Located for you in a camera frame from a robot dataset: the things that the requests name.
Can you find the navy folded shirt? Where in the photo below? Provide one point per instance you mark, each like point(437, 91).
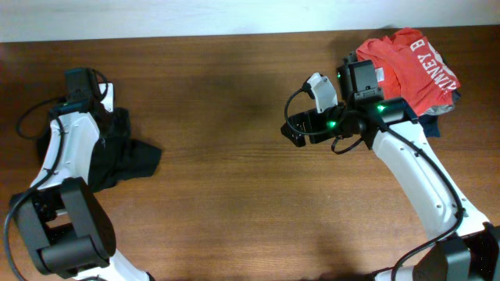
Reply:
point(429, 120)

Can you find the black polo shirt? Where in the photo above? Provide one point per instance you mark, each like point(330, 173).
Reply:
point(77, 149)

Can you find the grey folded shirt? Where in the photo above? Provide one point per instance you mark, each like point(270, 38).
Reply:
point(423, 80)

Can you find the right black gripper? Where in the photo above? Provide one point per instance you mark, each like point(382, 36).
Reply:
point(312, 118)

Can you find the red folded t-shirt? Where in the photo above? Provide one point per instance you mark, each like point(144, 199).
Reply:
point(405, 39)

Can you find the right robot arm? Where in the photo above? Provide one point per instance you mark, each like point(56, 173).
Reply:
point(461, 244)

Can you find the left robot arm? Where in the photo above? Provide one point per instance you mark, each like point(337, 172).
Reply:
point(65, 230)

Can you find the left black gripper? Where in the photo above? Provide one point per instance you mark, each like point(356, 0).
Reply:
point(116, 130)

